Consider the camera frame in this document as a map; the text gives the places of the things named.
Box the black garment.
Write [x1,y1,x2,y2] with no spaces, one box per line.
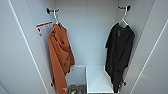
[104,22,136,94]

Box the white clothes hanger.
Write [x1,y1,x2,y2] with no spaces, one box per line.
[116,9,132,30]
[51,12,65,28]

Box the white wardrobe door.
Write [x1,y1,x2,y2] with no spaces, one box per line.
[0,0,56,94]
[127,0,168,94]

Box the white wardrobe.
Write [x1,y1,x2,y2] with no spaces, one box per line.
[24,0,158,94]

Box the orange garment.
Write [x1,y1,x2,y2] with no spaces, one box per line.
[46,22,77,94]

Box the white inner box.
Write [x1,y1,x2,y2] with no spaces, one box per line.
[64,65,88,88]
[85,64,116,94]

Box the bin with balls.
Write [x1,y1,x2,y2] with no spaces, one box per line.
[66,83,89,94]

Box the dark door hinge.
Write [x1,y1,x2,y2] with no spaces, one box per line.
[121,78,127,87]
[49,79,55,88]

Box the black wall hook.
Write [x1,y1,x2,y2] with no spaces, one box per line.
[45,6,61,15]
[116,4,132,12]

